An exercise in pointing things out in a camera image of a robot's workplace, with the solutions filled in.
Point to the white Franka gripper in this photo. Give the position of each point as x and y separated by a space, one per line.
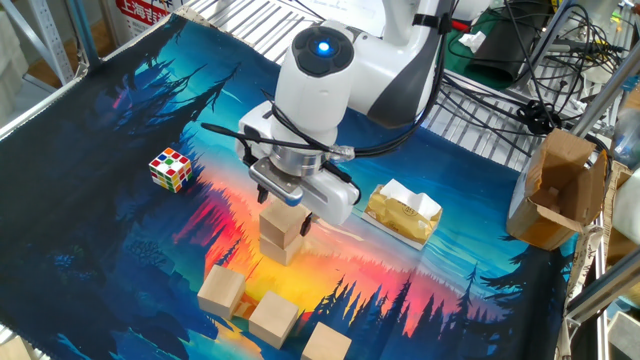
330 197

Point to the light wooden cube block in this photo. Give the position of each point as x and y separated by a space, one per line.
280 255
273 319
221 292
326 344
282 222

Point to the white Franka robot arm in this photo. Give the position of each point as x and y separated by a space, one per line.
310 100

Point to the gold tissue pack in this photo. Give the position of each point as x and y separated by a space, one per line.
400 220

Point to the colourful Rubik's cube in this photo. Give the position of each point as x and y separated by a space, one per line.
170 170

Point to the sunset forest printed cloth mat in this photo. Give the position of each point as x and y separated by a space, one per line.
75 200

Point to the green mat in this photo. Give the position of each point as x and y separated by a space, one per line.
455 60

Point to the red sign with white characters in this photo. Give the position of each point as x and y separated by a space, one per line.
140 10

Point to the crumpled white tissue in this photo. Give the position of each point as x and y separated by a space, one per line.
472 41

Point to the red pen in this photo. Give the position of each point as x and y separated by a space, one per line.
461 25

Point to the black fabric bag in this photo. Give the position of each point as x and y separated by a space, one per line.
500 55

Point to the open cardboard box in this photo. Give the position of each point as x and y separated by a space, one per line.
555 170

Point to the white plastic container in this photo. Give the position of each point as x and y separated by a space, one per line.
630 210

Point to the clear plastic bottle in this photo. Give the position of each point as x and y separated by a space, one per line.
627 140

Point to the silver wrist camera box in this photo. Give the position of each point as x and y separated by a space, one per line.
275 182

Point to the blue metal post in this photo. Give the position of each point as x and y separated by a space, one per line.
82 30

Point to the white perforated rack post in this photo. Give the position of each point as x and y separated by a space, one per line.
49 35

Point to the aluminium frame post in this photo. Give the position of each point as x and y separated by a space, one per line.
602 97
555 30

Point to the aluminium frame bar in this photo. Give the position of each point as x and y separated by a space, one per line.
605 290

